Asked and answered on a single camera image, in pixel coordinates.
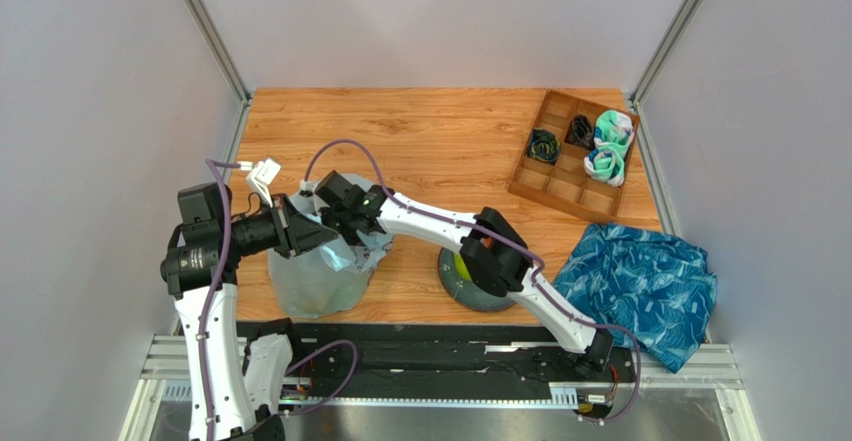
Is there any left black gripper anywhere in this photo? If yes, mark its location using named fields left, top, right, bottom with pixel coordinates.
left=220, top=192, right=337, bottom=258

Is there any light blue plastic bag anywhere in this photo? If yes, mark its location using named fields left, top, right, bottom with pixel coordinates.
left=266, top=172, right=395, bottom=320

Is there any green fake pear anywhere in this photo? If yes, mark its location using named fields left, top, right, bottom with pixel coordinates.
left=453, top=253, right=472, bottom=281

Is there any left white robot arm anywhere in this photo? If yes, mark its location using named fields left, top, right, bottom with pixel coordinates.
left=160, top=183, right=337, bottom=440

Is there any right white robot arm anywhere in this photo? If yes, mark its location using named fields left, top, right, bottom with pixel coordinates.
left=313, top=171, right=614, bottom=372

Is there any dark blue ceramic plate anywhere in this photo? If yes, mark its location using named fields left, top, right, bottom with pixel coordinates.
left=437, top=248, right=515, bottom=313

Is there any dark rolled sock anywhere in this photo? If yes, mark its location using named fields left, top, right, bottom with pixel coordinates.
left=526, top=128, right=561, bottom=165

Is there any wooden compartment tray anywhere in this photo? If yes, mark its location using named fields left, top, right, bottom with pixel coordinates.
left=508, top=90, right=640, bottom=223

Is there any black rolled sock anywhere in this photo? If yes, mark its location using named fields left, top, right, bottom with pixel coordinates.
left=565, top=114, right=595, bottom=151

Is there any teal white rolled sock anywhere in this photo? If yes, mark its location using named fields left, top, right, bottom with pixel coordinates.
left=593, top=110, right=635, bottom=158

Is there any blue patterned cloth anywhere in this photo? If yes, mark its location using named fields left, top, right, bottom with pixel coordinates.
left=553, top=223, right=718, bottom=373

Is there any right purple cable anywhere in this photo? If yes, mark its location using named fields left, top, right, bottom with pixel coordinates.
left=302, top=138, right=644, bottom=425

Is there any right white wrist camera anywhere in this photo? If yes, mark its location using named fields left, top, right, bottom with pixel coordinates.
left=298, top=180, right=318, bottom=198

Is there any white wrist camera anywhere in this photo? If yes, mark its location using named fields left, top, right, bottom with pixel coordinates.
left=298, top=180, right=318, bottom=198
left=237, top=157, right=281, bottom=207

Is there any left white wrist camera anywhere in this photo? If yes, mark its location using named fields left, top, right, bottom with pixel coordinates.
left=237, top=157, right=281, bottom=207

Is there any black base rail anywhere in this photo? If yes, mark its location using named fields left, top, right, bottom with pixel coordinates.
left=179, top=320, right=638, bottom=402

